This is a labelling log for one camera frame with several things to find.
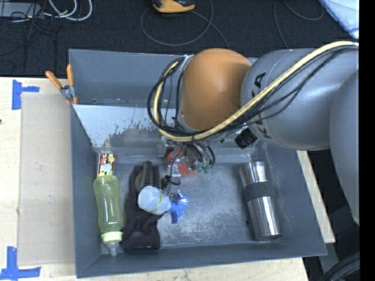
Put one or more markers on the yellow-green baby bottle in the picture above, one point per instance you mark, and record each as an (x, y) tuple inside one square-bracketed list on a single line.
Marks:
[(108, 203)]

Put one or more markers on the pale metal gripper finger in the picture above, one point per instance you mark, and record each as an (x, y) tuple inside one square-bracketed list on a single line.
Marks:
[(173, 172), (175, 181)]

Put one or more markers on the shiny steel flask, black band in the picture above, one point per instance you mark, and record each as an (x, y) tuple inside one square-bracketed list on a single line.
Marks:
[(260, 203)]

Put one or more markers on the red and yellow packet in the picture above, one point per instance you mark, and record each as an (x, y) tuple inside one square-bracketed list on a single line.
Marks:
[(106, 164)]

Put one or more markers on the pale wood flat board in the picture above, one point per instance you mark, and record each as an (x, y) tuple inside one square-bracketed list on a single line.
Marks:
[(44, 171)]

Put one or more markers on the grey metal bin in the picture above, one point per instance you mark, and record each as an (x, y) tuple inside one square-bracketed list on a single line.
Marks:
[(211, 244)]

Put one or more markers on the dark brown glove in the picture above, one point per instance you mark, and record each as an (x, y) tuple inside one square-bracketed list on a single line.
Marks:
[(140, 230)]

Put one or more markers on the white and blue spray bottle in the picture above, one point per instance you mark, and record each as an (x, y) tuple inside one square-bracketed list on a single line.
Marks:
[(152, 200)]

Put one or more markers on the red plastic object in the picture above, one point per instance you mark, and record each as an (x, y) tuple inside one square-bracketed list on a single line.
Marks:
[(187, 168)]

